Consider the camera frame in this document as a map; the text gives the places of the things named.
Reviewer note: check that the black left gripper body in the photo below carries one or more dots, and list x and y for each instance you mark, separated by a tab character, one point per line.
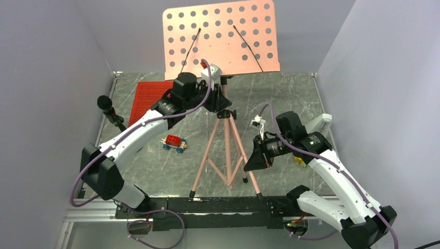
211	102

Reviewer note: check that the pink tripod music stand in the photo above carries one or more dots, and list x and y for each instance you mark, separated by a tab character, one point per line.
237	37

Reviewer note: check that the black microphone on stand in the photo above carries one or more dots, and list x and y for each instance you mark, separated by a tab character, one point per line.
106	105

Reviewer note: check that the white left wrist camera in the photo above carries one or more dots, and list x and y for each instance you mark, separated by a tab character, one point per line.
210	71

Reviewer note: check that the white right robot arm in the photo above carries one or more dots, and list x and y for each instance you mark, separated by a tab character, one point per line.
361	220

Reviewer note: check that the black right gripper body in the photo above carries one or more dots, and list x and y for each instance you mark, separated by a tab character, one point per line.
273	147

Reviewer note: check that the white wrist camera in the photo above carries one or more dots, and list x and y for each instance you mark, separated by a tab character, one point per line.
210	71
258	123

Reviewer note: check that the yellow green toy block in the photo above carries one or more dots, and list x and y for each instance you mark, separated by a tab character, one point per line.
300	162

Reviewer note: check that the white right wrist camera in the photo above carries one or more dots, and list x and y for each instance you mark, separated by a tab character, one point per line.
258	123

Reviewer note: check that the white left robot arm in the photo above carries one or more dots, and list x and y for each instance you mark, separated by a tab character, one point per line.
100	165

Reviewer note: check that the red sheet music page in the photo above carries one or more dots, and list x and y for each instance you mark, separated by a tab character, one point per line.
146	94

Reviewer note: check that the red blue toy car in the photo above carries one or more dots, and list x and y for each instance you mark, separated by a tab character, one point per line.
175	142

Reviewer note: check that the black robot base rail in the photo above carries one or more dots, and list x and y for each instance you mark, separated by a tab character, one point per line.
273	212

